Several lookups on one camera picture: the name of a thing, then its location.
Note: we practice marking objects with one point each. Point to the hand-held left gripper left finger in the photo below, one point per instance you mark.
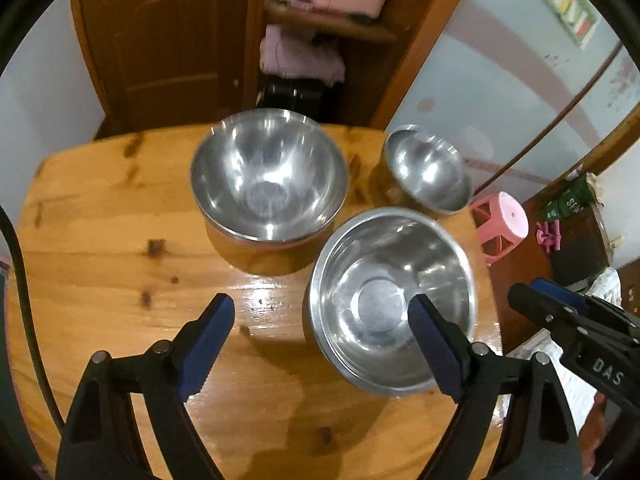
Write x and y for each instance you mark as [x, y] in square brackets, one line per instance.
[210, 345]

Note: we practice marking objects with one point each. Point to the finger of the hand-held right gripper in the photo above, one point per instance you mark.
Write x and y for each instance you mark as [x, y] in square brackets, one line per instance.
[545, 310]
[560, 294]

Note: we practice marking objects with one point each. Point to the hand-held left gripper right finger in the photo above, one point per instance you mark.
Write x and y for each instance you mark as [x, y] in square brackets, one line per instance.
[435, 350]

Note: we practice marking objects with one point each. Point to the large steel bowl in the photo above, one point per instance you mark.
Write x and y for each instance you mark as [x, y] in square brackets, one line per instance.
[360, 280]

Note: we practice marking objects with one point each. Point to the pink-sided steel bowl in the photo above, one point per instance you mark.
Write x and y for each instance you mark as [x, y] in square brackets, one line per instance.
[270, 180]

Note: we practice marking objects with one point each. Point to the small steel bowl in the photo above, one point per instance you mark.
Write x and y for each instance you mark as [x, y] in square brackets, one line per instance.
[430, 170]

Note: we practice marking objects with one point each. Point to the dark wooden cabinet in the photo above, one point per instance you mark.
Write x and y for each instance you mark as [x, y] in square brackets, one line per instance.
[580, 255]

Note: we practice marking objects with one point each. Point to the checked blanket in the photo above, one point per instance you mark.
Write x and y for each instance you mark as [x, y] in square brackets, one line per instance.
[575, 395]

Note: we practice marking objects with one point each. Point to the pink toy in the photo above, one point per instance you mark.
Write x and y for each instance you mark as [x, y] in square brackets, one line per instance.
[549, 237]

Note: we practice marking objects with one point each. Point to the green bag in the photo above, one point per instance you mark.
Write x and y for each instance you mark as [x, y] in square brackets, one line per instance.
[570, 200]

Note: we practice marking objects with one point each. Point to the pink plastic stool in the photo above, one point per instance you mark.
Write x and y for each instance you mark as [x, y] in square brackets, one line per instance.
[505, 215]

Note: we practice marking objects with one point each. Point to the frosted sliding door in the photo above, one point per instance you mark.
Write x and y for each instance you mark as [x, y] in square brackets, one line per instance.
[500, 85]

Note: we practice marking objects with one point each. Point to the pink folded cloth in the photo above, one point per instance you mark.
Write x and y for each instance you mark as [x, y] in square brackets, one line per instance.
[300, 55]

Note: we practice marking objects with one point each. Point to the brown wooden door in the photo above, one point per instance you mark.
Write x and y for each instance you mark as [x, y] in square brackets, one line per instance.
[160, 35]

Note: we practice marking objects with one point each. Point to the wooden corner shelf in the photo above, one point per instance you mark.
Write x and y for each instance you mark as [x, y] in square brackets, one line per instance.
[340, 27]

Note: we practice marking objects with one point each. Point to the wall poster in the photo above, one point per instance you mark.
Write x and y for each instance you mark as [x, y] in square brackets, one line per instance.
[565, 5]

